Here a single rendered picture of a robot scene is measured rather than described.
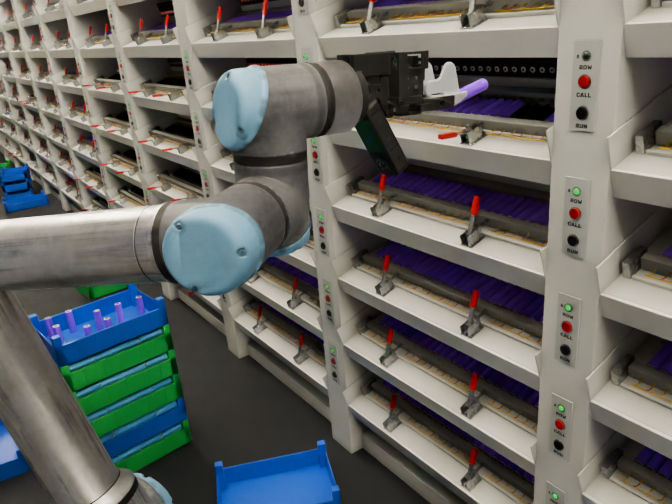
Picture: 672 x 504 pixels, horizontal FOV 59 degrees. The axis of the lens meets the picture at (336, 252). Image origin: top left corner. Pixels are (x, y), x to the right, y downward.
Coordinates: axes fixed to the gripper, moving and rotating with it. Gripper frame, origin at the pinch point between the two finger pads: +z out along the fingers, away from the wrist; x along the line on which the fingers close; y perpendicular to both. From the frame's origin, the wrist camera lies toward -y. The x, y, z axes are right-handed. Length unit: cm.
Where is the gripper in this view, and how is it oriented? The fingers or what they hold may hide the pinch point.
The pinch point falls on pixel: (454, 98)
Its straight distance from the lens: 92.9
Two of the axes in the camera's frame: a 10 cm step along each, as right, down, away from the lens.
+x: -5.8, -2.5, 7.7
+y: -0.4, -9.4, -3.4
